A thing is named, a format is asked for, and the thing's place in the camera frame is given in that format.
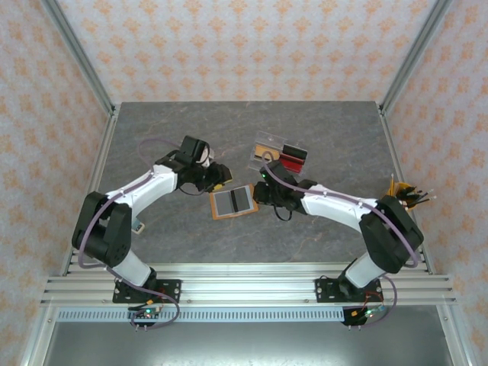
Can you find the black card holder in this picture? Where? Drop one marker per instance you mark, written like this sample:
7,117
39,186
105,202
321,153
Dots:
296,149

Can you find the clear acrylic organizer box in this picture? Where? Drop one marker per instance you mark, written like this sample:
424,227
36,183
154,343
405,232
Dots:
268,138

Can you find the aluminium corner post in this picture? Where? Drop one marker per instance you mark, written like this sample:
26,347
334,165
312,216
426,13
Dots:
79,57
415,57

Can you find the red card holder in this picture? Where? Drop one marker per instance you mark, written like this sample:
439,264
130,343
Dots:
293,162

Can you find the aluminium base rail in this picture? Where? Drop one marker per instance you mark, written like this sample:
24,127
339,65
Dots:
248,286

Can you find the teal and tan credit card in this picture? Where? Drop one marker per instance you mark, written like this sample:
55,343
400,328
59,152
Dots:
139,228

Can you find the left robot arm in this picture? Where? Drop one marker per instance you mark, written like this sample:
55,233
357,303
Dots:
103,228

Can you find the aluminium lower frame bar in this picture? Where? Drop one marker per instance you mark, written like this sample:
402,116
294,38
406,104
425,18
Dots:
455,343
36,343

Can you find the small controller circuit board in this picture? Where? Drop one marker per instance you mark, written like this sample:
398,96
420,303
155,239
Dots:
368,313
146,313

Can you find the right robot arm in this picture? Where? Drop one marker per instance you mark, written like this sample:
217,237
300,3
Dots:
392,232

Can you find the grey metal panel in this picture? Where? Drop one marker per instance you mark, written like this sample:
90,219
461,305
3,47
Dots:
248,343

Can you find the red black power lead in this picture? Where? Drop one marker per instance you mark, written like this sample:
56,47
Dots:
356,313
152,303

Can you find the aluminium side rail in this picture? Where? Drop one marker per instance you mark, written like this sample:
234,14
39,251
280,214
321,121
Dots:
389,137
108,137

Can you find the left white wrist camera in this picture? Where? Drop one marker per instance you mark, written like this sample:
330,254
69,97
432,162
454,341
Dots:
207,156

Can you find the orange leather card holder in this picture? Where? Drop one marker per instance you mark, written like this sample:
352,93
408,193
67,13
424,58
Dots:
213,207

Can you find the grey striped credit card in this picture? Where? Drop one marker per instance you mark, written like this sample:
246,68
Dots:
222,204
248,198

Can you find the tan card holder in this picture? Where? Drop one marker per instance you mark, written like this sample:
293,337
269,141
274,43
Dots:
263,148

